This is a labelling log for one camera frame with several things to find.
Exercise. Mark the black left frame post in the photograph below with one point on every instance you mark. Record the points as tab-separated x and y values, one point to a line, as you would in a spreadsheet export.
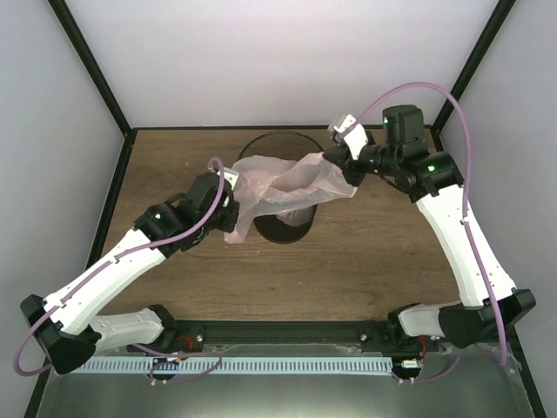
76	37

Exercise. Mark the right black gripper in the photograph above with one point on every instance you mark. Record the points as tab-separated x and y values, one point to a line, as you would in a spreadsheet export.
341	157

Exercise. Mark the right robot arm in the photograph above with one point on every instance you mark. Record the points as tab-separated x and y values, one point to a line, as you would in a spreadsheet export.
490	302

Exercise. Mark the black frame post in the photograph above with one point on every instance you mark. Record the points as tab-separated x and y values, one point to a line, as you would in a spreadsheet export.
76	37
497	18

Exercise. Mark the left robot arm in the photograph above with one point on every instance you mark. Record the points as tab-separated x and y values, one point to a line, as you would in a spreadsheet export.
67	324

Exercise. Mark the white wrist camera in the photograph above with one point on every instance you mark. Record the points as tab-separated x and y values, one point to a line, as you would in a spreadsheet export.
230	176
345	130

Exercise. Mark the pink plastic trash bag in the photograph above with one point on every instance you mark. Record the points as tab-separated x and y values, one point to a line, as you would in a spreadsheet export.
273	186

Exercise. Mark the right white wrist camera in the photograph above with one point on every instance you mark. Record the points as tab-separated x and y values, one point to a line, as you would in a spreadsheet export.
345	130

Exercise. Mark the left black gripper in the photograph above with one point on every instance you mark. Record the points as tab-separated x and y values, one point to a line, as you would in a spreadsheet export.
229	223

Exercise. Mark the black right frame post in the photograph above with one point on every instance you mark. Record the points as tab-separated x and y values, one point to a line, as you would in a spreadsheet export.
497	18

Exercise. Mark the light blue slotted cable duct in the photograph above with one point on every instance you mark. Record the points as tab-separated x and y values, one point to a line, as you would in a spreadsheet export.
239	365

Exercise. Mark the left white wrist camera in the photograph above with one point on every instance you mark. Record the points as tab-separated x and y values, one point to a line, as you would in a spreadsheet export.
230	176

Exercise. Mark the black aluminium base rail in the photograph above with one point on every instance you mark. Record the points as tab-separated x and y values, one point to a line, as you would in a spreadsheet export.
367	335

